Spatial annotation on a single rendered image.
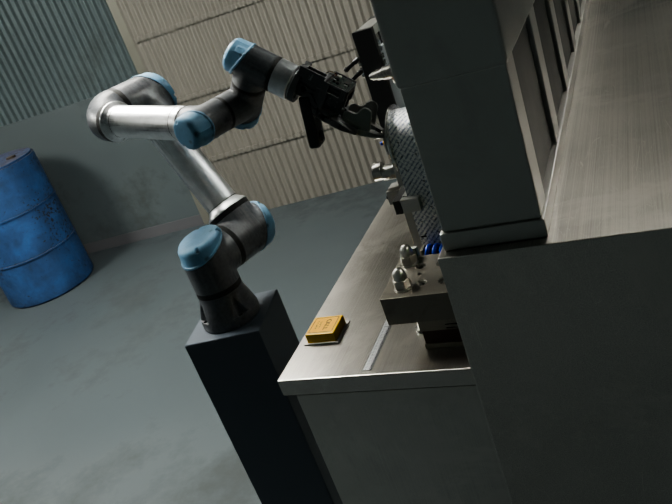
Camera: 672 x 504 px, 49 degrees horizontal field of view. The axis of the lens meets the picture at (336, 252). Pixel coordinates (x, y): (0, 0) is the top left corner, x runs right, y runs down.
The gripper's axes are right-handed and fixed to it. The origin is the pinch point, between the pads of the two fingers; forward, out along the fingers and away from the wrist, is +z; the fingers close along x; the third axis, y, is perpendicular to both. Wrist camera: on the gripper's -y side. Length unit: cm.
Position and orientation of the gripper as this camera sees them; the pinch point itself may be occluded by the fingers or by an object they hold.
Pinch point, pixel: (377, 135)
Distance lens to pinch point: 156.3
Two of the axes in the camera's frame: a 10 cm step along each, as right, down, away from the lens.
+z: 8.9, 4.5, -0.7
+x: 3.2, -4.9, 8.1
